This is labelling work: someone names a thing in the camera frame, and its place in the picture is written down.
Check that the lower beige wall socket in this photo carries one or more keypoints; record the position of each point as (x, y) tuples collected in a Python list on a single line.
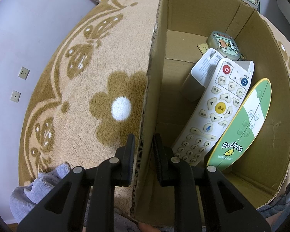
[(15, 96)]

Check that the beige wall socket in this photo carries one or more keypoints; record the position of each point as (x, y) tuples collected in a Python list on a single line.
[(24, 72), (15, 96)]

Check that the small beige card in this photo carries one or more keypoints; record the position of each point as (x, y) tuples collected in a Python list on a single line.
[(203, 47)]

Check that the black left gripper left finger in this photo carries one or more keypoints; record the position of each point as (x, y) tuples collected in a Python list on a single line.
[(84, 198)]

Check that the beige floral round rug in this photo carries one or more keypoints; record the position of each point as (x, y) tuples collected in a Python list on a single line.
[(91, 94)]

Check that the upper beige wall socket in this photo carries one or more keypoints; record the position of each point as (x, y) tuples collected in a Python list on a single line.
[(24, 72)]

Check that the cartoon print green tin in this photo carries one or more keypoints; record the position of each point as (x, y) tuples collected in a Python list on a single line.
[(224, 44)]

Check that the white tv remote control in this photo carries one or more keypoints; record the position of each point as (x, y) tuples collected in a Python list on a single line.
[(218, 105)]

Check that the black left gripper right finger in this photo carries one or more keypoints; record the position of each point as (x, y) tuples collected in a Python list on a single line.
[(204, 199)]

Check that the grey fleece cloth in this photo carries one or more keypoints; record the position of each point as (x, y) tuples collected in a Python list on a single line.
[(24, 198)]

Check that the brown cardboard box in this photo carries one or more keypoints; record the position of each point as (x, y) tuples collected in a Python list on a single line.
[(182, 24)]

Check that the white flat router device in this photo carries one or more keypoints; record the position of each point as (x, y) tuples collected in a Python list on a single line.
[(247, 65)]

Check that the white plug charger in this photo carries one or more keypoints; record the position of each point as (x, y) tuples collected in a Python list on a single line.
[(200, 75)]

